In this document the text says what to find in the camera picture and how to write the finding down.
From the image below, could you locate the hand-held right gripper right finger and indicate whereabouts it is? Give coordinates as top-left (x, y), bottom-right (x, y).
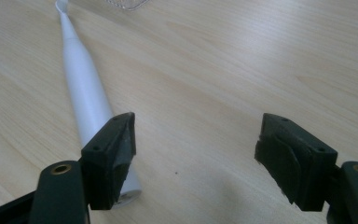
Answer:
top-left (254, 113), bottom-right (358, 224)

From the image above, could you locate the white electric toothbrush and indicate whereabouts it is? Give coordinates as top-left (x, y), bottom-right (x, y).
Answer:
top-left (54, 0), bottom-right (143, 209)

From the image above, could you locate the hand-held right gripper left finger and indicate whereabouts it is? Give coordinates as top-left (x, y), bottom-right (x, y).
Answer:
top-left (28, 112), bottom-right (137, 224)

